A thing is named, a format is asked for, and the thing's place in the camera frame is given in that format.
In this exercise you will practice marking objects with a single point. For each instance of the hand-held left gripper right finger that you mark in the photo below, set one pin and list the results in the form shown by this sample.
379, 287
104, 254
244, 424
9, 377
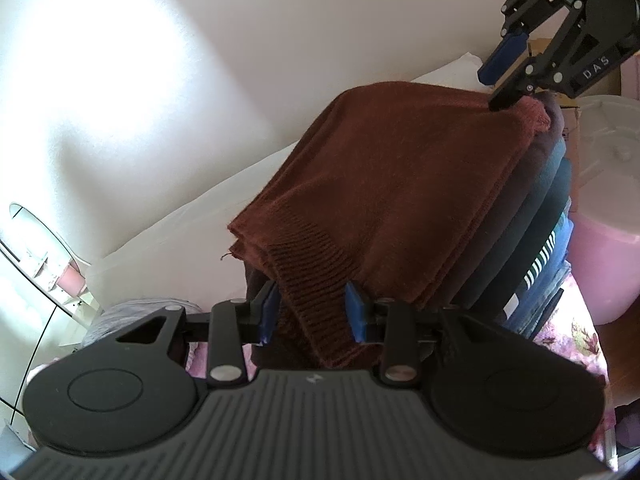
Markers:
356, 315

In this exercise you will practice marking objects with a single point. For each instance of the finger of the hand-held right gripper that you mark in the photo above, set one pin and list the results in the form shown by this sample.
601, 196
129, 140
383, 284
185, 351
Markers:
560, 60
500, 60

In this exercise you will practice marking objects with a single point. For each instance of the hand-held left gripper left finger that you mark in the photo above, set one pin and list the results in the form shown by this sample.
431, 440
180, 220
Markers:
270, 315

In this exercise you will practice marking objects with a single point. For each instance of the brown knitted vest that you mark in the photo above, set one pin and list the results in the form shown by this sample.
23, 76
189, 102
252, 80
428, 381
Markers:
390, 175

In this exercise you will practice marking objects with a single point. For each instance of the stack of folded clothes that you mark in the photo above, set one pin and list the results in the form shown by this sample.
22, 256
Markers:
535, 200

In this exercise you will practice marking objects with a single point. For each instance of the cardboard box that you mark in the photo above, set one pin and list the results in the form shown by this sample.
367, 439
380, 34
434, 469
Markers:
570, 120

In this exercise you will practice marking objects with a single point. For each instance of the grey striped quilt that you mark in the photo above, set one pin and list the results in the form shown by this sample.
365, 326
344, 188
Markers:
125, 317

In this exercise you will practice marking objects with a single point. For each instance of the pink plastic bin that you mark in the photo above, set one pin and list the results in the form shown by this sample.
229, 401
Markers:
605, 260

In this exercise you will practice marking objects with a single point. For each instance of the pink floral bed sheet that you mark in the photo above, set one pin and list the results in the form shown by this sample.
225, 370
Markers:
575, 340

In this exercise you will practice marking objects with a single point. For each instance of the white dressing table mirror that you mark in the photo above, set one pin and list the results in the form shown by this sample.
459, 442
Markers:
40, 250

